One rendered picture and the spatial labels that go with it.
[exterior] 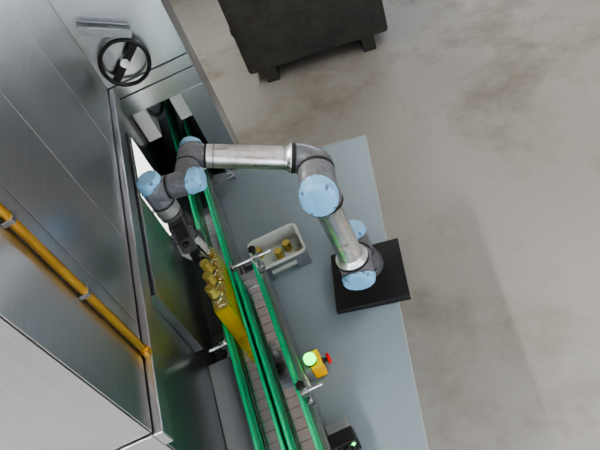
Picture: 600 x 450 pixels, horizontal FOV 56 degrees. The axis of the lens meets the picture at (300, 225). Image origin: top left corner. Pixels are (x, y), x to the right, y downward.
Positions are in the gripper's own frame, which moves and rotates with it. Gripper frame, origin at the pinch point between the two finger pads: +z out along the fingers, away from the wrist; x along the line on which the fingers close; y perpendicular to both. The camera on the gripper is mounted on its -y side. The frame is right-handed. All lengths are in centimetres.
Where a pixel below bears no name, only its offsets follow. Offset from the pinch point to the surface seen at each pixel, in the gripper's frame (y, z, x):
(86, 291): -45, -48, 14
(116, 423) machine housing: -66, -29, 20
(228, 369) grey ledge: -23.8, 32.6, 9.0
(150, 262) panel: -5.2, -11.3, 12.4
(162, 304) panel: -18.9, -6.2, 13.0
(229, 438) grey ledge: -48, 33, 14
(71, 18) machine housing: 96, -51, 10
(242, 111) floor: 252, 121, -37
